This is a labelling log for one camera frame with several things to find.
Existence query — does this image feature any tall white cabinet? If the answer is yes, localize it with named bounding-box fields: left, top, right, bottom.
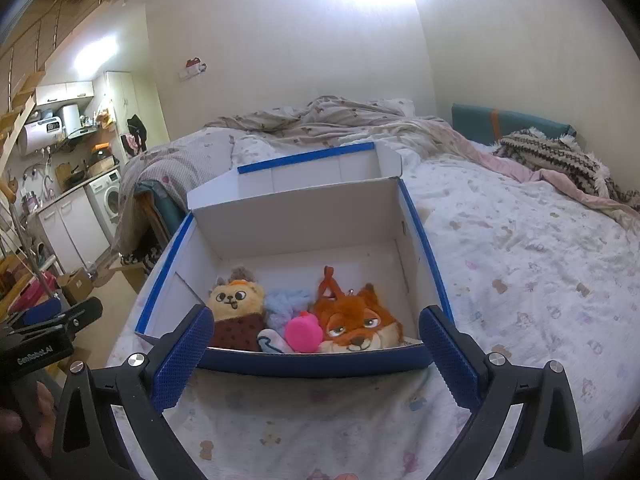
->
left=104, top=71, right=138, bottom=166

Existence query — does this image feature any black hanging clothing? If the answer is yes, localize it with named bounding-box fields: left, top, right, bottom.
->
left=126, top=114, right=148, bottom=153

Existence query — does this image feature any teal headboard cushion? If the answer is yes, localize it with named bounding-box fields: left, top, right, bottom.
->
left=451, top=103, right=577, bottom=146

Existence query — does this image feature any black and white patterned cloth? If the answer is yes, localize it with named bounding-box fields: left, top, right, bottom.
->
left=120, top=250, right=166, bottom=271

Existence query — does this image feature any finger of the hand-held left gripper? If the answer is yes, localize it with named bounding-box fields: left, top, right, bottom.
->
left=30, top=296, right=104, bottom=343
left=5, top=299, right=66, bottom=331

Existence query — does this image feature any blue and white cardboard box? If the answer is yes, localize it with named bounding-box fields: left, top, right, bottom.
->
left=134, top=141, right=455, bottom=380

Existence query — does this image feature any pink plush ball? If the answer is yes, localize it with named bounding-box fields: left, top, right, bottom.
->
left=285, top=311, right=322, bottom=353

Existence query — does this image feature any orange fox plush toy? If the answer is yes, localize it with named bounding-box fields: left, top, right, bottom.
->
left=309, top=266, right=406, bottom=353

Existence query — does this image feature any person's left hand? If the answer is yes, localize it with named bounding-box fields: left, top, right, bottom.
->
left=0, top=380, right=57, bottom=461

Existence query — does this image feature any white base cabinet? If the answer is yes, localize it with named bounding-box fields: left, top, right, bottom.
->
left=37, top=192, right=112, bottom=273

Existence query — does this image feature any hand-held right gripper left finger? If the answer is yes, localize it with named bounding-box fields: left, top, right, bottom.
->
left=50, top=304, right=216, bottom=480

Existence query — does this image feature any white horizontal water heater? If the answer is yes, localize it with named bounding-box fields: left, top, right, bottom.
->
left=19, top=115, right=66, bottom=156

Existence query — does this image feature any pink blanket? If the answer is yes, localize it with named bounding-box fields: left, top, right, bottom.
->
left=460, top=137, right=640, bottom=233

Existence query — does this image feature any light blue fluffy plush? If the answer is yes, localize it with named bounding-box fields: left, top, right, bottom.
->
left=264, top=287, right=316, bottom=331

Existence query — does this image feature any white washing machine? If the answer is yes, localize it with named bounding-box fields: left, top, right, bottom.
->
left=85, top=170, right=123, bottom=236

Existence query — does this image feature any red and white wall fixture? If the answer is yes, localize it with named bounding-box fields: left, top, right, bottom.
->
left=178, top=56, right=207, bottom=81

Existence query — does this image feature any beige hamster plush toy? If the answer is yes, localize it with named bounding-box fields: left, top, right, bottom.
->
left=205, top=277, right=268, bottom=353

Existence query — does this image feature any white wall cabinet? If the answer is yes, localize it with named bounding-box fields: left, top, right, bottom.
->
left=35, top=81, right=95, bottom=107

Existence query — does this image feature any teal bed frame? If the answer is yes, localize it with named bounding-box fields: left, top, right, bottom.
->
left=134, top=182, right=188, bottom=251

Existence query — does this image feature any white cylindrical tank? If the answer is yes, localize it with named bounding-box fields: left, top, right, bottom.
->
left=57, top=102, right=81, bottom=141

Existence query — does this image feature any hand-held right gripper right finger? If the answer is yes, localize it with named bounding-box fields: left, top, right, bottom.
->
left=418, top=305, right=585, bottom=480

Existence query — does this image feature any pink bag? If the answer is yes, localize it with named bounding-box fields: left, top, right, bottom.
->
left=10, top=270, right=56, bottom=311

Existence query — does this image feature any striped knit blanket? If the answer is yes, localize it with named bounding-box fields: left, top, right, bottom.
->
left=492, top=127, right=640, bottom=211

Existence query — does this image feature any beige printed duvet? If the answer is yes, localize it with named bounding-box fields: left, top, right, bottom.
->
left=120, top=96, right=496, bottom=261

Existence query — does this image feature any white and blue plush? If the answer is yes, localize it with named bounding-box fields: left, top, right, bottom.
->
left=257, top=328, right=291, bottom=353

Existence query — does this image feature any brown cardboard box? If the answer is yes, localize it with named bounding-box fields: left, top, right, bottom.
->
left=56, top=267, right=95, bottom=306

